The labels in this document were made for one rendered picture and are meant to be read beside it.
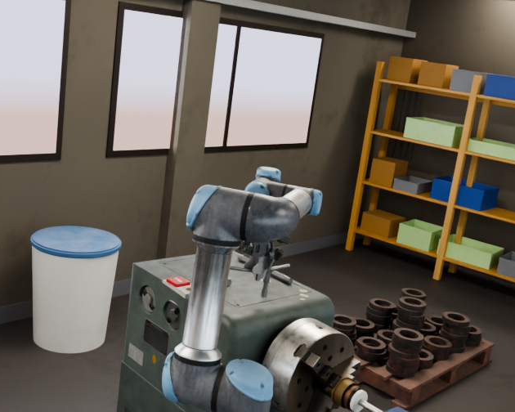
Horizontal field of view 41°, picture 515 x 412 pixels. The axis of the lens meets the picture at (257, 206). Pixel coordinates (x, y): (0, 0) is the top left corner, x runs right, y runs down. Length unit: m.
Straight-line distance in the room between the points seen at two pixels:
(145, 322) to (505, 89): 4.94
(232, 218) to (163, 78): 3.79
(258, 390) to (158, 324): 0.86
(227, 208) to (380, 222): 5.86
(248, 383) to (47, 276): 2.95
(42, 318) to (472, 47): 5.09
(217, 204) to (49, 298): 3.02
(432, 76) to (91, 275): 4.06
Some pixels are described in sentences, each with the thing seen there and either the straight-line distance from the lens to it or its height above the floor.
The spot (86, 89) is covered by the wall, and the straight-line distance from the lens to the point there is 4.94.
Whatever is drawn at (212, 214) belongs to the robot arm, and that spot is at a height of 1.69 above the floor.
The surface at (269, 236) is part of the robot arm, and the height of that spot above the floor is 1.65.
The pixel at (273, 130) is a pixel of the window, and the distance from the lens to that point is 6.36.
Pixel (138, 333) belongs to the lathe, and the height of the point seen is 1.01.
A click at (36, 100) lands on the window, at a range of 4.72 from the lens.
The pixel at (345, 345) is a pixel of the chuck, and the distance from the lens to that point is 2.29.
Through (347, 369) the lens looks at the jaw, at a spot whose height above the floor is 1.12.
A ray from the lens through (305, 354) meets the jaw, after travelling 2.15.
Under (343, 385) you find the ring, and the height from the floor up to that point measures 1.11.
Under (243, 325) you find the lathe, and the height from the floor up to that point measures 1.23.
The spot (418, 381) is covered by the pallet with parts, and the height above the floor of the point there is 0.15.
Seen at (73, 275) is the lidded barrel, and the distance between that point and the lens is 4.41.
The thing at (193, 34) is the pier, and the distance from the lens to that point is 5.37.
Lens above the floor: 2.10
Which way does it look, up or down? 14 degrees down
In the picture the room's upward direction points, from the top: 8 degrees clockwise
